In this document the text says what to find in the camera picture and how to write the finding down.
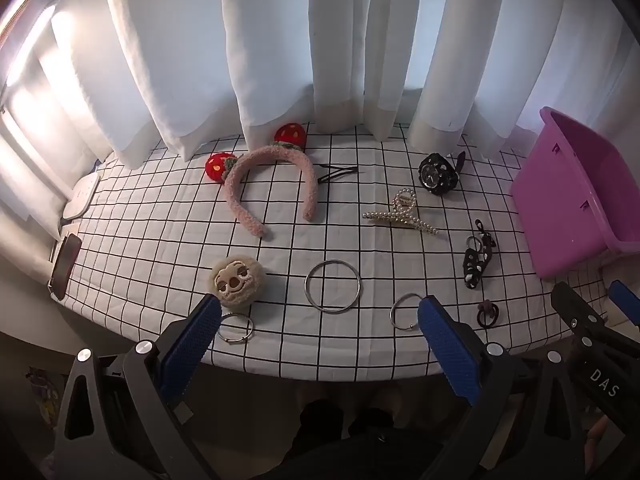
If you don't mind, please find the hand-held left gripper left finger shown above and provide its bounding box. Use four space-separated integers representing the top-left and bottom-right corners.
52 292 223 480

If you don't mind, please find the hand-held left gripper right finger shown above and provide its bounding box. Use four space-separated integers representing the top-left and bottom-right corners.
417 295 586 480

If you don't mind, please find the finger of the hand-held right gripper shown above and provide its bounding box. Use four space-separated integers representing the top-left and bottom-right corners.
551 282 607 344
608 280 640 326

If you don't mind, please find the thin silver bracelet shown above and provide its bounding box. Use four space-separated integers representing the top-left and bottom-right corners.
390 292 426 333
216 313 254 345

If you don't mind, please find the dark hair tie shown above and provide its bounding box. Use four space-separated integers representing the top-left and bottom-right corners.
475 299 499 330

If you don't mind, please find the beige sloth plush hair clip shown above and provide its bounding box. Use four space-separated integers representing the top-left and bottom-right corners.
209 255 267 308

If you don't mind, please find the black dotted hair bow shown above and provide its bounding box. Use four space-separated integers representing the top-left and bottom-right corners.
462 219 497 290

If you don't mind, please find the pink plastic tub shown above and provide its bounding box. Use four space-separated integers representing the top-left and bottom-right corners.
510 106 640 281

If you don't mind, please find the large silver bangle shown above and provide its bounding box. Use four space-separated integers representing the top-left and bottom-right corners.
305 259 362 315

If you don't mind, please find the pearl hair claw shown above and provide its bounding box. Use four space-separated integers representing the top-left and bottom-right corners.
362 188 441 237

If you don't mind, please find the pink strawberry plush headband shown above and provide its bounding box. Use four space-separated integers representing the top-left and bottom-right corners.
205 122 318 238

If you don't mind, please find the black wrist watch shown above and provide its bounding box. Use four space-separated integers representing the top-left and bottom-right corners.
417 151 467 197

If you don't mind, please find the black hair clip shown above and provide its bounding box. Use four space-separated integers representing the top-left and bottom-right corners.
317 164 360 184

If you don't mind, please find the person's right hand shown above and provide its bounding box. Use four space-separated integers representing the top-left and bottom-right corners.
585 416 612 458

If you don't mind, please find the white checkered tablecloth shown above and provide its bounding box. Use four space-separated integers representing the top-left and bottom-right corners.
50 120 626 378

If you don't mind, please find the dark brown flat case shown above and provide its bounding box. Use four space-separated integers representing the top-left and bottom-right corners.
48 234 83 301

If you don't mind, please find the colourful printed paper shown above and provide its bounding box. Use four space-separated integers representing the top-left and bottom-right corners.
25 367 66 426

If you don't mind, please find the white flat device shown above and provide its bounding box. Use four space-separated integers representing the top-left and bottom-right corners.
62 175 101 221

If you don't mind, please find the white curtain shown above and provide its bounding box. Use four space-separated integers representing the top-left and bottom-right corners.
0 0 640 171

